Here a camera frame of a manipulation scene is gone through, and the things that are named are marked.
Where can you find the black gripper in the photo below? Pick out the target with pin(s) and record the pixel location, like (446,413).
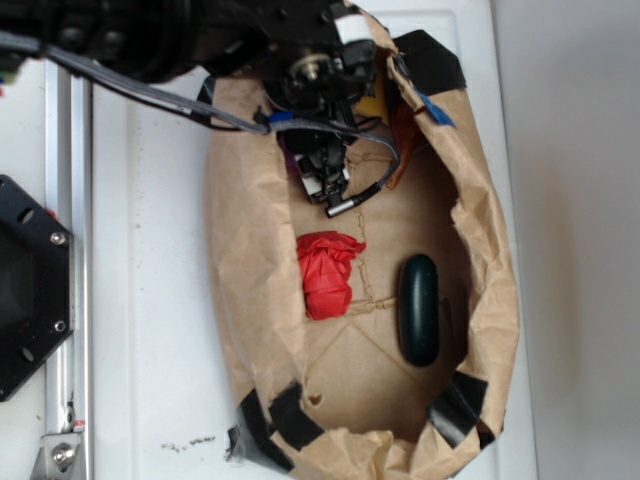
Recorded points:
(317,88)

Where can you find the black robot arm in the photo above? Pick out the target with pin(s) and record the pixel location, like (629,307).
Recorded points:
(132,47)

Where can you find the yellow sponge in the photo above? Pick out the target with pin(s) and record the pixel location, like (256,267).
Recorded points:
(373,105)

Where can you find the orange conch shell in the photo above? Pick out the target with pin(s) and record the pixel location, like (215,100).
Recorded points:
(407,136)

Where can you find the crumpled red paper ball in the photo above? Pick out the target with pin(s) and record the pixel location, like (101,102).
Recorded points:
(325,260)

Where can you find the dark green oval case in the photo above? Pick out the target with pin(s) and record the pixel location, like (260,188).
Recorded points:
(418,311)

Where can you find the white plastic tray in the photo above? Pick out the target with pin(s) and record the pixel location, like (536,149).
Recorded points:
(161,401)

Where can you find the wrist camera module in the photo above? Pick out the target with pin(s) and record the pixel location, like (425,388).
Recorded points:
(325,178)

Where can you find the aluminium rail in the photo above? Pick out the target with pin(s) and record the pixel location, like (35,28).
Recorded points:
(68,194)

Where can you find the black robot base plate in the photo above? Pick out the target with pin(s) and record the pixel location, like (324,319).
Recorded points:
(35,286)

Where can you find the metal corner bracket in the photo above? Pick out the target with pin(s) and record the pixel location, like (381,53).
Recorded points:
(60,457)

